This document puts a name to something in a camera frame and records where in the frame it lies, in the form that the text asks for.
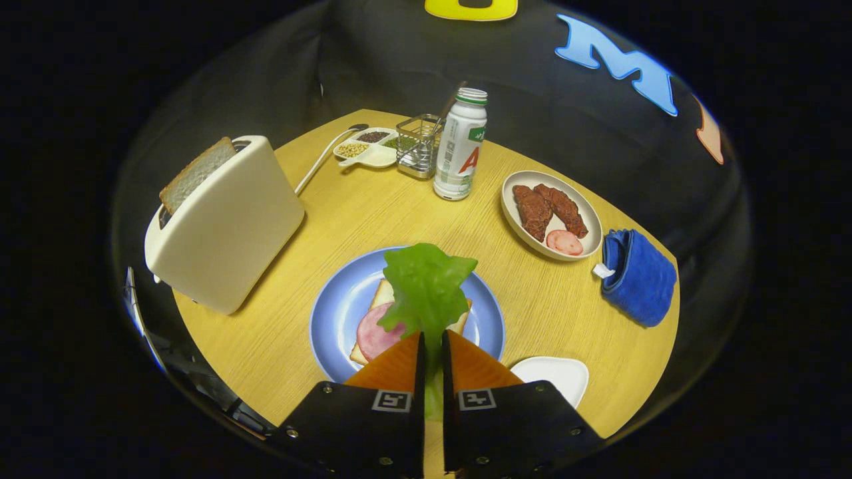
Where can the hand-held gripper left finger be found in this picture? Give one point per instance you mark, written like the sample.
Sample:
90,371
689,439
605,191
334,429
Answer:
420,412

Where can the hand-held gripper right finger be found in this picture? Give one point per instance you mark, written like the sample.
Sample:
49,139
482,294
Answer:
448,426

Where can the green lettuce leaf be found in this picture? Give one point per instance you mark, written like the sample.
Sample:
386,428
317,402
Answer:
426,286

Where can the toasted bread slice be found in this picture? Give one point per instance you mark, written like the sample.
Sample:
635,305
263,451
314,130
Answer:
196,173

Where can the pink ham slice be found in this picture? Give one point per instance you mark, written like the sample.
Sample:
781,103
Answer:
373,336
564,243

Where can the small white dish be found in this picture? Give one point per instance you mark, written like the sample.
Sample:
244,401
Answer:
559,376

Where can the white bread slice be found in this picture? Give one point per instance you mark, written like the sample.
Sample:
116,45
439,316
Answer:
381,296

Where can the blue round plate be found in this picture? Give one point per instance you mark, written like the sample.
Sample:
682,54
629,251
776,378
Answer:
336,313

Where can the brown meat piece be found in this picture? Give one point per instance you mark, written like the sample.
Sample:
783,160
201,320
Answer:
566,209
534,213

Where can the beige oval plate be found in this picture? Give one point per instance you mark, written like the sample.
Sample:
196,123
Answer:
512,199

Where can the blue folded towel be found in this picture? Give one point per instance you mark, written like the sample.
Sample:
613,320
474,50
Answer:
642,279

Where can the white bottle green cap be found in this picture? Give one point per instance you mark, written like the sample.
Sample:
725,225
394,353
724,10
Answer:
456,159

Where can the white sectioned dish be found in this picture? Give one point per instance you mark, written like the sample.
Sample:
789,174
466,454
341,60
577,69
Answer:
379,158

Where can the white toaster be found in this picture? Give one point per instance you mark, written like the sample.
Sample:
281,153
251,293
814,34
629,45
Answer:
226,226

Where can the white spoon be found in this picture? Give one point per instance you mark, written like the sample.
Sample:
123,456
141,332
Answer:
326,156

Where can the brown utensil stick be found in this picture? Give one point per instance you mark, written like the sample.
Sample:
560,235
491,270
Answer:
449,103

